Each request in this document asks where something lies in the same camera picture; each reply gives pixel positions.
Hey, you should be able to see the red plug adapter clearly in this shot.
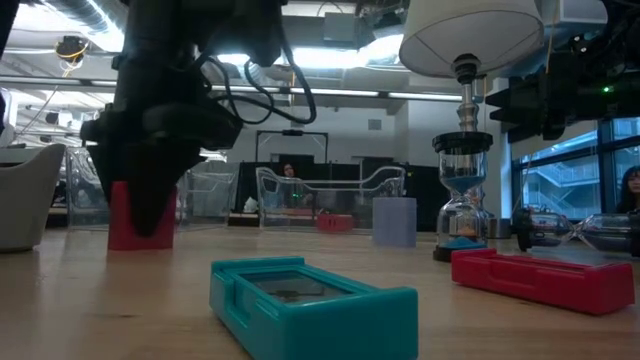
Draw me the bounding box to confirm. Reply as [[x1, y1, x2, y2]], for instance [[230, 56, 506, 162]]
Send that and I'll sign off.
[[315, 213, 356, 234]]

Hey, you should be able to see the red rectangular block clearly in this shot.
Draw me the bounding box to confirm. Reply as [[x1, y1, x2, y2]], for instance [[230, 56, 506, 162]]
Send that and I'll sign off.
[[106, 180, 178, 252]]

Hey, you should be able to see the teal plastic staple case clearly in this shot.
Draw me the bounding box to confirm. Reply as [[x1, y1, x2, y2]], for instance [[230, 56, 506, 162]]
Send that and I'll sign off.
[[208, 256, 420, 360]]

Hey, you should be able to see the table lamp white shade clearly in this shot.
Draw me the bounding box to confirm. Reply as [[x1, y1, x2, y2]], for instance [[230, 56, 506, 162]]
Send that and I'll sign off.
[[398, 0, 546, 241]]

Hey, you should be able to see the blue sand hourglass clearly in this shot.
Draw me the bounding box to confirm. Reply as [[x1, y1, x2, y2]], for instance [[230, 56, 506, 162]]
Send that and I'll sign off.
[[431, 130, 495, 264]]

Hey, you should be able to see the orange sand hourglass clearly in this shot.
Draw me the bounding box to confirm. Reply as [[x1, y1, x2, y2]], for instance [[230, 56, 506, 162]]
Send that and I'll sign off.
[[452, 219, 481, 240]]

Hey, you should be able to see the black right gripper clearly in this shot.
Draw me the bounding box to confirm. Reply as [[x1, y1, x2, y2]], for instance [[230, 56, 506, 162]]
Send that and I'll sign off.
[[487, 49, 640, 144]]

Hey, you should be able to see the pink sand hourglass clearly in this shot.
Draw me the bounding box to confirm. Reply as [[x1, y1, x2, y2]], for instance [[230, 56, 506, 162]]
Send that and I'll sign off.
[[511, 206, 640, 259]]

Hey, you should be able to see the yellow black ceiling cable reel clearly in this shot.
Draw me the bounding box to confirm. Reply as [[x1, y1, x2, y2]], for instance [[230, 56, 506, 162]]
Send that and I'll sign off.
[[53, 34, 92, 77]]

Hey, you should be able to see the long ceiling light strip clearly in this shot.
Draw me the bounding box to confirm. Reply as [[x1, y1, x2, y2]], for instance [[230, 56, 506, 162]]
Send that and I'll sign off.
[[208, 84, 464, 102]]

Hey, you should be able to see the red plastic staple case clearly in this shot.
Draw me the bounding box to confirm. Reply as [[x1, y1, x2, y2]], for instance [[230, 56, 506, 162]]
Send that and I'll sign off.
[[450, 248, 636, 316]]

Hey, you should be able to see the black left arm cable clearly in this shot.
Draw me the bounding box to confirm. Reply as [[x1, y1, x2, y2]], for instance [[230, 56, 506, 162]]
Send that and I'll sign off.
[[197, 29, 319, 127]]

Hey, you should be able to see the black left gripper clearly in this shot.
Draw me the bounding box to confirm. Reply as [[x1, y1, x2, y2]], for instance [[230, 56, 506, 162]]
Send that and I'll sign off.
[[78, 97, 245, 238]]

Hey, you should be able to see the clear plastic tray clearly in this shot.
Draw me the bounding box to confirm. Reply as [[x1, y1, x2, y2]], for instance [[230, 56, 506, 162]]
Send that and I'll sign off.
[[63, 146, 242, 231], [255, 165, 407, 231]]

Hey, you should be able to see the grey ceiling box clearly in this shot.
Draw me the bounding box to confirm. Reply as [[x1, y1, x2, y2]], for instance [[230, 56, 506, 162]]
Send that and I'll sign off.
[[322, 11, 359, 44]]

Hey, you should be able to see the black metal stand frame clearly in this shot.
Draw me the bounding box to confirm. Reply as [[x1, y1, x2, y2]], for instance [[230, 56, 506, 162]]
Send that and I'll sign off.
[[255, 129, 330, 164]]

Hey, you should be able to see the lavender block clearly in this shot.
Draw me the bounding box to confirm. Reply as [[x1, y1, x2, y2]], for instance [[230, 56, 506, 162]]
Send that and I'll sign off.
[[371, 196, 418, 249]]

